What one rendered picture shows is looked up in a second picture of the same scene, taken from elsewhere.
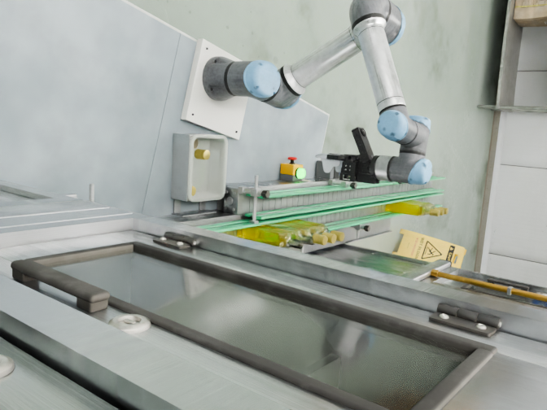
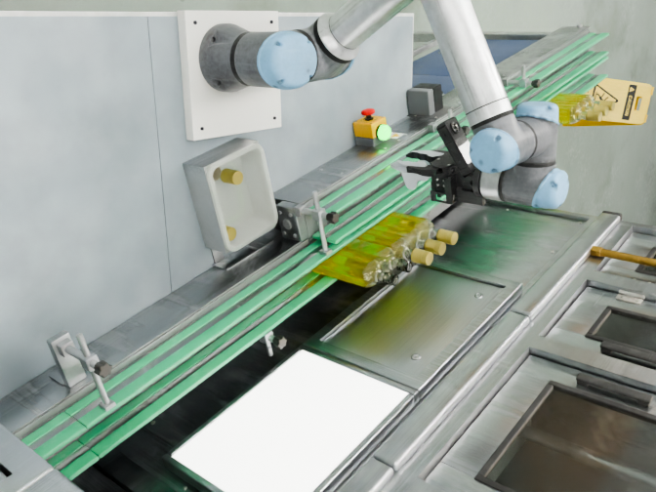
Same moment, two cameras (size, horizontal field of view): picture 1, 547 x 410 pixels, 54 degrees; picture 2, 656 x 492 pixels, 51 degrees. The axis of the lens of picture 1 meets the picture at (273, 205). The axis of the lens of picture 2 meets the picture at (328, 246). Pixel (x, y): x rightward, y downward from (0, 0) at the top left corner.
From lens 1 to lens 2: 0.59 m
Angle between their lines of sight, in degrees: 20
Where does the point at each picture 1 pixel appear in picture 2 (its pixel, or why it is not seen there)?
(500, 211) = not seen: outside the picture
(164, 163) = (182, 208)
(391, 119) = (490, 147)
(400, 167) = (516, 187)
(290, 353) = not seen: outside the picture
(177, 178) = (205, 223)
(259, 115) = not seen: hidden behind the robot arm
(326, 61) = (379, 12)
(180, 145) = (195, 181)
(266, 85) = (296, 72)
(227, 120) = (257, 109)
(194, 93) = (196, 98)
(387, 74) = (473, 64)
